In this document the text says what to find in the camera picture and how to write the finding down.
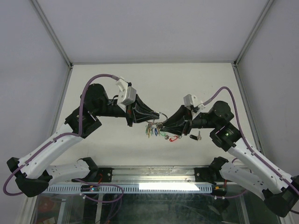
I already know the large keyring with keys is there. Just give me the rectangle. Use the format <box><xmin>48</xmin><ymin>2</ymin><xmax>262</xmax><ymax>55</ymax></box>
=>
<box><xmin>145</xmin><ymin>111</ymin><xmax>168</xmax><ymax>138</ymax></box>

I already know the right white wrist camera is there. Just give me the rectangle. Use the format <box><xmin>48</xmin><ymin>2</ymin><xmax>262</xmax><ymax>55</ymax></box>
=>
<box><xmin>183</xmin><ymin>94</ymin><xmax>205</xmax><ymax>115</ymax></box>

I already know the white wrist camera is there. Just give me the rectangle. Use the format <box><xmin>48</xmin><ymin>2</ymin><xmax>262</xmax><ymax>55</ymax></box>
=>
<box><xmin>183</xmin><ymin>94</ymin><xmax>205</xmax><ymax>115</ymax></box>
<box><xmin>115</xmin><ymin>77</ymin><xmax>136</xmax><ymax>112</ymax></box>

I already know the white slotted cable duct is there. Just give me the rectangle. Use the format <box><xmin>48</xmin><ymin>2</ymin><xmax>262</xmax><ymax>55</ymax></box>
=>
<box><xmin>44</xmin><ymin>182</ymin><xmax>212</xmax><ymax>194</ymax></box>

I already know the left aluminium frame post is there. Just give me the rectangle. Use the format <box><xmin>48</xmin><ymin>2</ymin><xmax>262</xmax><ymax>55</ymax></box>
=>
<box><xmin>29</xmin><ymin>0</ymin><xmax>73</xmax><ymax>69</ymax></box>

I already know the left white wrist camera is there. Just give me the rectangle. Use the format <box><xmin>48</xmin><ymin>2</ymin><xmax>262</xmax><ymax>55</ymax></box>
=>
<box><xmin>115</xmin><ymin>77</ymin><xmax>136</xmax><ymax>112</ymax></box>

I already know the aluminium mounting rail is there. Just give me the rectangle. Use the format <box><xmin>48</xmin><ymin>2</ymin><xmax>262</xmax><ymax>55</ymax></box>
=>
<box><xmin>46</xmin><ymin>165</ymin><xmax>281</xmax><ymax>186</ymax></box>

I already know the black tag with key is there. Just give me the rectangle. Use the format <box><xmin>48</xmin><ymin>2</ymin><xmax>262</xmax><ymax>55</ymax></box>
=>
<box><xmin>189</xmin><ymin>131</ymin><xmax>202</xmax><ymax>141</ymax></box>

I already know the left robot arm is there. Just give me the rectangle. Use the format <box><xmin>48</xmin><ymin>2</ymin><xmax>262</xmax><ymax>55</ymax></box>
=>
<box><xmin>7</xmin><ymin>84</ymin><xmax>159</xmax><ymax>197</ymax></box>

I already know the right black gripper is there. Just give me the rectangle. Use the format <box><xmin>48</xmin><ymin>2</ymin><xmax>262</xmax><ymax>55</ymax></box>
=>
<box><xmin>159</xmin><ymin>105</ymin><xmax>219</xmax><ymax>136</ymax></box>

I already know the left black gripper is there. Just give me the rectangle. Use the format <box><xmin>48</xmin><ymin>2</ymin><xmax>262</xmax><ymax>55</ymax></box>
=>
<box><xmin>94</xmin><ymin>95</ymin><xmax>160</xmax><ymax>127</ymax></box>

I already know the right aluminium frame post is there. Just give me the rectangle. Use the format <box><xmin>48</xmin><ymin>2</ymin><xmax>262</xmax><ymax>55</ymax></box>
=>
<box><xmin>234</xmin><ymin>0</ymin><xmax>276</xmax><ymax>67</ymax></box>

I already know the aluminium frame post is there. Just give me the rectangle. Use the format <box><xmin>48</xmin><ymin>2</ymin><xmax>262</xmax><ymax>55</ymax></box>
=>
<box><xmin>29</xmin><ymin>0</ymin><xmax>73</xmax><ymax>69</ymax></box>
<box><xmin>234</xmin><ymin>0</ymin><xmax>276</xmax><ymax>67</ymax></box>

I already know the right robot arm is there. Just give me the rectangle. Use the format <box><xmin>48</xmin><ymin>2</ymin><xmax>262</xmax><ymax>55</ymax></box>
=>
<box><xmin>161</xmin><ymin>101</ymin><xmax>299</xmax><ymax>217</ymax></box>

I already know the red tag with keys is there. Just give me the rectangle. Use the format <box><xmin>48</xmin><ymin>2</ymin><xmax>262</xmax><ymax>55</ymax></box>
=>
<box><xmin>164</xmin><ymin>135</ymin><xmax>182</xmax><ymax>142</ymax></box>

